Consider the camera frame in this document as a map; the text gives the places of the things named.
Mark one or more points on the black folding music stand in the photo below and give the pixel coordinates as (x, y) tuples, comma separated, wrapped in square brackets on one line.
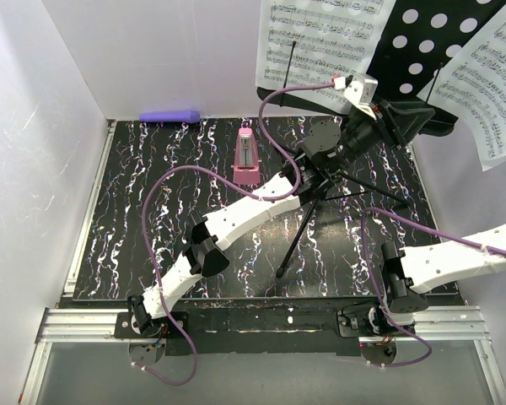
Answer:
[(328, 98)]

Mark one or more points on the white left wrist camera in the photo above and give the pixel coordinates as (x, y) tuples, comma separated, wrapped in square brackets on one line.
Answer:
[(360, 93)]

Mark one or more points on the pink metronome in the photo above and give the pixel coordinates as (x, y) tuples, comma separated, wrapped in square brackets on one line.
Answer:
[(246, 159)]

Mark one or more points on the aluminium rail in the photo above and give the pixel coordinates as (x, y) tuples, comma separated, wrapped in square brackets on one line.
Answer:
[(73, 271), (438, 323)]

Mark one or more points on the white sheet music page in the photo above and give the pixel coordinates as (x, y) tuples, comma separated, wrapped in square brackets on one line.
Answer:
[(472, 87), (311, 42)]

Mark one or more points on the aluminium front rail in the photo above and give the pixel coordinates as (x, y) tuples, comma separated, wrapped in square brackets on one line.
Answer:
[(438, 323)]

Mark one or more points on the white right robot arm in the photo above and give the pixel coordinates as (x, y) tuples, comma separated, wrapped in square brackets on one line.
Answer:
[(408, 274)]

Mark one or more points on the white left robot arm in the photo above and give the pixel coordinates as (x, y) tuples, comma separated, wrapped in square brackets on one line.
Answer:
[(236, 219)]

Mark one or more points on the purple cylindrical case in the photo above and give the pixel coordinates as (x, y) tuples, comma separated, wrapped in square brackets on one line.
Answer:
[(187, 116)]

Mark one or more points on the aluminium left side rail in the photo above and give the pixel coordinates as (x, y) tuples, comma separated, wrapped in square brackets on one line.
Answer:
[(73, 271)]

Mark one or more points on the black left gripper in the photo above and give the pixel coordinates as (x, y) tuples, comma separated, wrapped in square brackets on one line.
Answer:
[(404, 121)]

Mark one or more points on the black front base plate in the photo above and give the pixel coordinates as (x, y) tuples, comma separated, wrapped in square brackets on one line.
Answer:
[(257, 326)]

